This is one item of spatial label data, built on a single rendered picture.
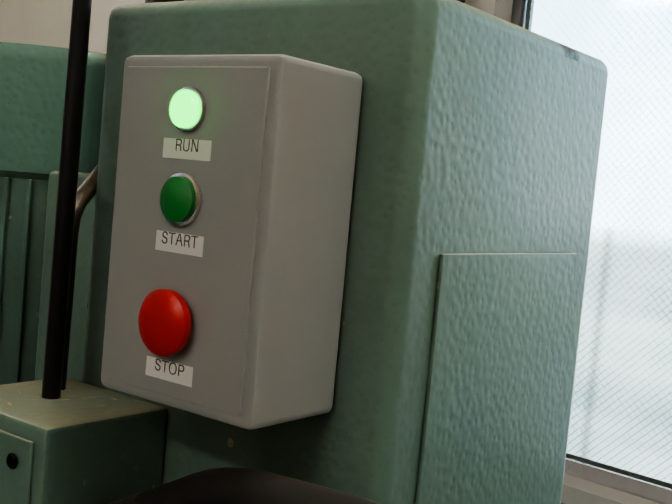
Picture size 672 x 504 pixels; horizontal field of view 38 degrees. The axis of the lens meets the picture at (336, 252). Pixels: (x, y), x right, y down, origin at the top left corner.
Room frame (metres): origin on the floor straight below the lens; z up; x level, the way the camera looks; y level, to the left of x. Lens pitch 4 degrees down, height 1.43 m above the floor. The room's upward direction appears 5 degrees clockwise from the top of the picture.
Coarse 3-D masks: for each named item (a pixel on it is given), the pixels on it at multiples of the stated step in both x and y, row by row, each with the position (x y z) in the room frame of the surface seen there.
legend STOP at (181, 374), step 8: (152, 360) 0.44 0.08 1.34; (160, 360) 0.44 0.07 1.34; (152, 368) 0.44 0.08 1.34; (160, 368) 0.43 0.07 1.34; (168, 368) 0.43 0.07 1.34; (176, 368) 0.43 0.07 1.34; (184, 368) 0.43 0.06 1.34; (192, 368) 0.42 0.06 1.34; (152, 376) 0.44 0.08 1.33; (160, 376) 0.43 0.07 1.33; (168, 376) 0.43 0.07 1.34; (176, 376) 0.43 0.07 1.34; (184, 376) 0.43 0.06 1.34; (184, 384) 0.43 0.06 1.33
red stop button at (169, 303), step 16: (144, 304) 0.43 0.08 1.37; (160, 304) 0.42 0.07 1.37; (176, 304) 0.42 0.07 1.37; (144, 320) 0.43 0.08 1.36; (160, 320) 0.42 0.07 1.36; (176, 320) 0.42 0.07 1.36; (144, 336) 0.43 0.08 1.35; (160, 336) 0.42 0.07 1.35; (176, 336) 0.42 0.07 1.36; (160, 352) 0.42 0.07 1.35; (176, 352) 0.42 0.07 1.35
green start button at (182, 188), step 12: (168, 180) 0.43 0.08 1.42; (180, 180) 0.43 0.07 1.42; (192, 180) 0.43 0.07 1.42; (168, 192) 0.43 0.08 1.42; (180, 192) 0.42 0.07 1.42; (192, 192) 0.42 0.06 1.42; (168, 204) 0.43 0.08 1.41; (180, 204) 0.42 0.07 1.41; (192, 204) 0.42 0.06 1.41; (168, 216) 0.43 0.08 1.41; (180, 216) 0.42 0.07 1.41; (192, 216) 0.42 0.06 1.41
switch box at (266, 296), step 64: (128, 64) 0.46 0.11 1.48; (192, 64) 0.43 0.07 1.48; (256, 64) 0.41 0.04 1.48; (320, 64) 0.43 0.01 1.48; (128, 128) 0.46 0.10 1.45; (256, 128) 0.41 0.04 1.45; (320, 128) 0.43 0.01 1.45; (128, 192) 0.45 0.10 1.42; (256, 192) 0.41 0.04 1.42; (320, 192) 0.43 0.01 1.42; (128, 256) 0.45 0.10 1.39; (192, 256) 0.43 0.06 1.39; (256, 256) 0.41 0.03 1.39; (320, 256) 0.43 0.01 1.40; (128, 320) 0.45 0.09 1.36; (192, 320) 0.42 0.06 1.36; (256, 320) 0.41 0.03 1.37; (320, 320) 0.44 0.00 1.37; (128, 384) 0.45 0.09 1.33; (192, 384) 0.42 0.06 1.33; (256, 384) 0.41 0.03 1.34; (320, 384) 0.44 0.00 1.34
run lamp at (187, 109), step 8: (184, 88) 0.43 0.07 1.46; (192, 88) 0.43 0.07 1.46; (176, 96) 0.43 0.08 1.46; (184, 96) 0.43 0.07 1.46; (192, 96) 0.42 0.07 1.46; (200, 96) 0.43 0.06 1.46; (176, 104) 0.43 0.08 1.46; (184, 104) 0.43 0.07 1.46; (192, 104) 0.42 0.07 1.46; (200, 104) 0.42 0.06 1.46; (176, 112) 0.43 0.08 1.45; (184, 112) 0.42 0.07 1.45; (192, 112) 0.42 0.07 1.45; (200, 112) 0.42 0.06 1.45; (176, 120) 0.43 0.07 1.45; (184, 120) 0.43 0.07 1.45; (192, 120) 0.42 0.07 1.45; (200, 120) 0.43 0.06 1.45; (184, 128) 0.43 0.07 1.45; (192, 128) 0.43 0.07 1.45
